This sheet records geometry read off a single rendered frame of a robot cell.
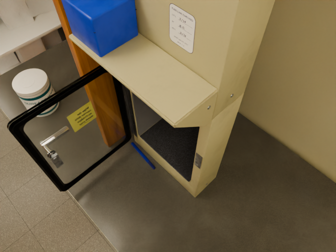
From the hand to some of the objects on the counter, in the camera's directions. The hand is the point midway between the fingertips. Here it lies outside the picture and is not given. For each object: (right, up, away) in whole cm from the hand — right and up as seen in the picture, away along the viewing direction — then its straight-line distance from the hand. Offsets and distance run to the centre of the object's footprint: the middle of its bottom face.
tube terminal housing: (-22, +47, +37) cm, 64 cm away
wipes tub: (-81, +64, +49) cm, 114 cm away
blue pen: (-38, +43, +35) cm, 68 cm away
